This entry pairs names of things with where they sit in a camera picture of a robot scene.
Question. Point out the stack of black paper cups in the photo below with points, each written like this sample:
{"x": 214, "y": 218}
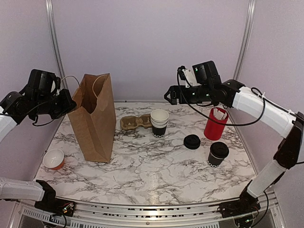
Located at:
{"x": 159, "y": 120}

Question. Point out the aluminium right corner post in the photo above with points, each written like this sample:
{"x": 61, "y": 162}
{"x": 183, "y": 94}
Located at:
{"x": 246, "y": 38}

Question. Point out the stack of black cup lids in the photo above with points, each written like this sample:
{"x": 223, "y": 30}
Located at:
{"x": 192, "y": 141}

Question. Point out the aluminium front rail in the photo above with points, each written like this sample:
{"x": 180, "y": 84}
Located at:
{"x": 221, "y": 214}

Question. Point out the red ribbed metal bucket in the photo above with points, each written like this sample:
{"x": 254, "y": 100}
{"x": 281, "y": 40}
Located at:
{"x": 214, "y": 128}

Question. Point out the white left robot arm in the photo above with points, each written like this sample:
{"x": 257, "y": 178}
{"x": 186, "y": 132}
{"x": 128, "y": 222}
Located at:
{"x": 14, "y": 109}

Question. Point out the brown paper bag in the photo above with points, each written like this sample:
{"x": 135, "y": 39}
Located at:
{"x": 94, "y": 120}

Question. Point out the single black paper cup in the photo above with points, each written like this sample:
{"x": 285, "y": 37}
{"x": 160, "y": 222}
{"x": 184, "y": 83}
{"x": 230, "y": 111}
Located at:
{"x": 214, "y": 161}

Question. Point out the black plastic cup lid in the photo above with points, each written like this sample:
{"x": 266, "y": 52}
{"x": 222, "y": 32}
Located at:
{"x": 219, "y": 150}

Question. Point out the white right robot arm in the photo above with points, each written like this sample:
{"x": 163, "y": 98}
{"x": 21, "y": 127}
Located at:
{"x": 289, "y": 125}

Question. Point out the aluminium corner post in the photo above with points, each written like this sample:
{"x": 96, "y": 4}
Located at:
{"x": 53, "y": 34}
{"x": 246, "y": 38}

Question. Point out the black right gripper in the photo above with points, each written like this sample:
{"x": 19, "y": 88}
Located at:
{"x": 173, "y": 90}

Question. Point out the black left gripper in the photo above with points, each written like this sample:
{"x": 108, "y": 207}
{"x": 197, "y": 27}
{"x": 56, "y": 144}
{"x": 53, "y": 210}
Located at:
{"x": 68, "y": 104}

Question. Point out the cardboard cup carrier tray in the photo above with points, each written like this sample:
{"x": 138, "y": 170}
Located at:
{"x": 132, "y": 122}

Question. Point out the orange paper bowl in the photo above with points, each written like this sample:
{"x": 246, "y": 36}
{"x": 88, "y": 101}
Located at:
{"x": 54, "y": 159}

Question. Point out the aluminium left corner post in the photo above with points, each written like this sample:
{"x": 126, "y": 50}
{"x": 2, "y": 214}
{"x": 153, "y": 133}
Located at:
{"x": 53, "y": 34}

